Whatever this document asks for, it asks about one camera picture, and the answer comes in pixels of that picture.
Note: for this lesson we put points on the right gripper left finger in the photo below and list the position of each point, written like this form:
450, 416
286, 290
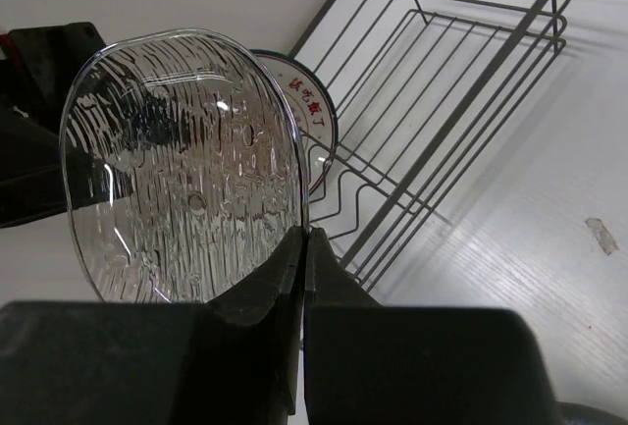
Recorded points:
232, 360

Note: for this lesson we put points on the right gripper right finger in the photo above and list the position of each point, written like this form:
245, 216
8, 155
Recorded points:
369, 364

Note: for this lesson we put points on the clear glass plate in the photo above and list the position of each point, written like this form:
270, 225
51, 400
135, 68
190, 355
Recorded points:
183, 167

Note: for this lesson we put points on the orange sunburst plate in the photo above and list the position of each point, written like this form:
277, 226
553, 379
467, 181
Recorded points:
313, 110

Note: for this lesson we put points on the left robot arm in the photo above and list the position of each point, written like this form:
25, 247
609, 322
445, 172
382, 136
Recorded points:
38, 66

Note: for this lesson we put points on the grey wire dish rack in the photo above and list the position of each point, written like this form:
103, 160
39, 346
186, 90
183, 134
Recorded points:
422, 90

